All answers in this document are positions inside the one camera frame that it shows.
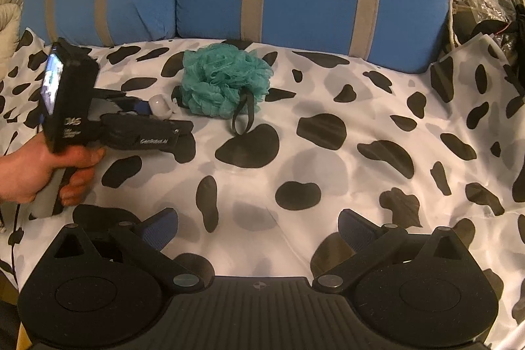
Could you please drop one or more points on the small white silicone case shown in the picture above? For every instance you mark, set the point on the small white silicone case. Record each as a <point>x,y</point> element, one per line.
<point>162,106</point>

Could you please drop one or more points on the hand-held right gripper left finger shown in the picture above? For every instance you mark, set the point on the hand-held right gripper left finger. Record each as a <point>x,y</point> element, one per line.
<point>162,229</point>

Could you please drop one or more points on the black white cow-print blanket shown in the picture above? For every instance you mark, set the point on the black white cow-print blanket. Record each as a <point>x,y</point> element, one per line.
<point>328,169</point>

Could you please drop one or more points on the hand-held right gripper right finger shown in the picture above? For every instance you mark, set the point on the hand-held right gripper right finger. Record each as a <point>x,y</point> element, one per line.
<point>352,229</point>

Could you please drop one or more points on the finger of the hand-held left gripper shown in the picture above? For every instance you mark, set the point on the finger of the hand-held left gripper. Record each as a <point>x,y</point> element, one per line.
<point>137,107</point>
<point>184,127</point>

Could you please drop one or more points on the teal mesh bath loofah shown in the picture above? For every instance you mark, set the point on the teal mesh bath loofah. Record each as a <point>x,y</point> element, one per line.
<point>221,79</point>

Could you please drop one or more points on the person's left hand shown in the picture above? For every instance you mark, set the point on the person's left hand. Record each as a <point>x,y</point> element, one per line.
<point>24,173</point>

